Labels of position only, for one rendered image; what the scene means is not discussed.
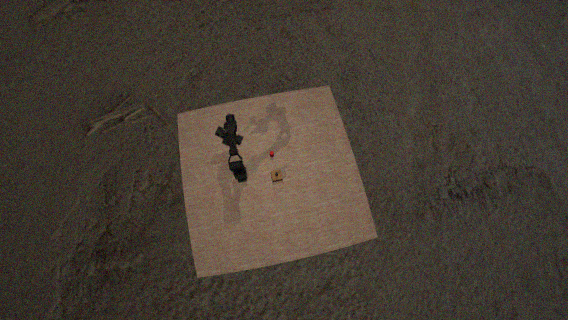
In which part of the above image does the tan wooden block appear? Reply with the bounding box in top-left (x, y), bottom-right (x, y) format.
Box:
top-left (271, 169), bottom-right (283, 182)

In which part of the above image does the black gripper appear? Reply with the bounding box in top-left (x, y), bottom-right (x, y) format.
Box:
top-left (215, 126), bottom-right (244, 145)

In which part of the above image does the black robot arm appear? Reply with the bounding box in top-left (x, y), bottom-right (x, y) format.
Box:
top-left (223, 113), bottom-right (247, 183)

